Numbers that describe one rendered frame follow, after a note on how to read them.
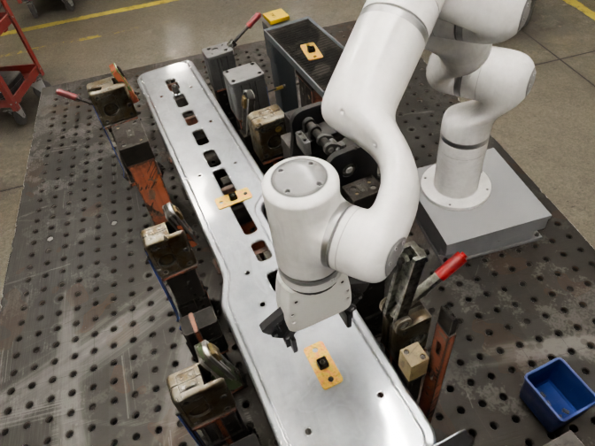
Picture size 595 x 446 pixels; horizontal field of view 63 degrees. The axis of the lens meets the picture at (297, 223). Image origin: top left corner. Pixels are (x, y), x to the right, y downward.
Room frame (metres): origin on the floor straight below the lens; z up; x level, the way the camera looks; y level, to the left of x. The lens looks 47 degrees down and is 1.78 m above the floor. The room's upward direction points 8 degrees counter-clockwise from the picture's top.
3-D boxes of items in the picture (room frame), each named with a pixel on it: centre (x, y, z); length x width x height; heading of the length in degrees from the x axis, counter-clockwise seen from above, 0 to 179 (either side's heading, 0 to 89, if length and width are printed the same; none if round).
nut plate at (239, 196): (0.83, 0.14, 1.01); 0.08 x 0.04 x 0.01; 109
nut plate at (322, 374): (0.39, -0.01, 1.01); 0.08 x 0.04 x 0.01; 19
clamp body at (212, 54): (1.44, 0.17, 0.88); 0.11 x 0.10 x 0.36; 109
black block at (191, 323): (0.51, 0.21, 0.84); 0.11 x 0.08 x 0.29; 109
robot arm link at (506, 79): (0.94, -0.48, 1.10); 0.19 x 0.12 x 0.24; 53
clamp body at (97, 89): (1.32, 0.50, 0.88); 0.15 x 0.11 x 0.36; 109
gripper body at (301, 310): (0.39, -0.01, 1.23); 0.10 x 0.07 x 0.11; 108
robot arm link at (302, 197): (0.38, -0.01, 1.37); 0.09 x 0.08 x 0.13; 53
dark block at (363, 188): (0.68, -0.14, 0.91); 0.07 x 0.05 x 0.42; 109
